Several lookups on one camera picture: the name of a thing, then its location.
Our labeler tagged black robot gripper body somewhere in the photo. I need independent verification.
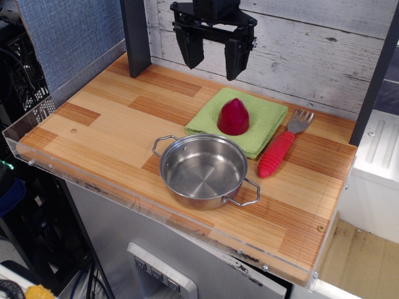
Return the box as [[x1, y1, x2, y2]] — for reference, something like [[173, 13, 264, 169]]
[[170, 1, 257, 50]]

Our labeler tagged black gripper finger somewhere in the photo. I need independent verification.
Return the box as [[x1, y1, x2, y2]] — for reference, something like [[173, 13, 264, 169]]
[[224, 36, 249, 81], [175, 26, 204, 69]]

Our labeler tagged stainless steel pot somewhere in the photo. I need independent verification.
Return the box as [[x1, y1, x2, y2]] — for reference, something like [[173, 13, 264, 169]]
[[152, 133, 261, 211]]

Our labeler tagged green folded towel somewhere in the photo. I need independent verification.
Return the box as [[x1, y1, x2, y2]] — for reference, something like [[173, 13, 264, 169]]
[[185, 88, 288, 159]]

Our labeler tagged red plastic strawberry toy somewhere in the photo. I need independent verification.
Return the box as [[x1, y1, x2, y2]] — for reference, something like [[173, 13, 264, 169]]
[[217, 98, 249, 136]]

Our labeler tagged blue fabric panel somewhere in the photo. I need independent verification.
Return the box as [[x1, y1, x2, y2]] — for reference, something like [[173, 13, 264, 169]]
[[16, 1, 125, 97]]

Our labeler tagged black plastic crate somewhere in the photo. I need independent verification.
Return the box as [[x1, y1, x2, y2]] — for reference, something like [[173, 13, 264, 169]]
[[4, 33, 49, 111]]

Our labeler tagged clear acrylic table guard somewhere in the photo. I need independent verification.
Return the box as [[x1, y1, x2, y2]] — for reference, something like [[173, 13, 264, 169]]
[[1, 42, 359, 292]]

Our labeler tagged white plastic block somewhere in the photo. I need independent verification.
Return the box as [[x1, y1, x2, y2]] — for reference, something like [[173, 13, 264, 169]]
[[337, 110, 398, 243]]

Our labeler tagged silver toy fridge cabinet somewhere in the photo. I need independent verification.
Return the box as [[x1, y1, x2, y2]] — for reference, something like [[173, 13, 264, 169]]
[[66, 182, 292, 298]]

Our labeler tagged yellow object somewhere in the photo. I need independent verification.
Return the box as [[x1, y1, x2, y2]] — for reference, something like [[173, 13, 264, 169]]
[[25, 285, 55, 299]]

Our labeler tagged dark grey left post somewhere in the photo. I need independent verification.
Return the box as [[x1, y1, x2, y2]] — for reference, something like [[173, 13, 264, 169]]
[[120, 0, 151, 78]]

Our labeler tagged dark grey post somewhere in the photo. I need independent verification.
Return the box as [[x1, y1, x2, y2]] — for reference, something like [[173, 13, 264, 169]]
[[120, 0, 151, 78], [349, 2, 398, 146]]

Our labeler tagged fork with red handle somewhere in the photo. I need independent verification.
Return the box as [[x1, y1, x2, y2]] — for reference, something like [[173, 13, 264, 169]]
[[257, 108, 314, 178]]

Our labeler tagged dark grey right post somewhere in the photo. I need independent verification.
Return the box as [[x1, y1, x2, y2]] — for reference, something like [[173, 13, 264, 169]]
[[349, 2, 398, 146]]

